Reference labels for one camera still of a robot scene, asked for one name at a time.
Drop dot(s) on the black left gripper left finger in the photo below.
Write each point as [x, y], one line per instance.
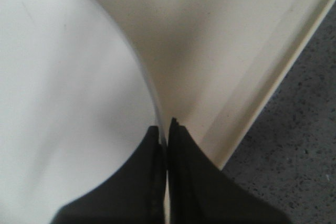
[133, 194]

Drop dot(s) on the cream serving tray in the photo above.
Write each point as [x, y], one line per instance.
[214, 64]

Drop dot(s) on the white round plate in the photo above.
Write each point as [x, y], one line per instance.
[74, 104]

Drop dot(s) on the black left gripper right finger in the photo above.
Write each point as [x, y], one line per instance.
[200, 193]

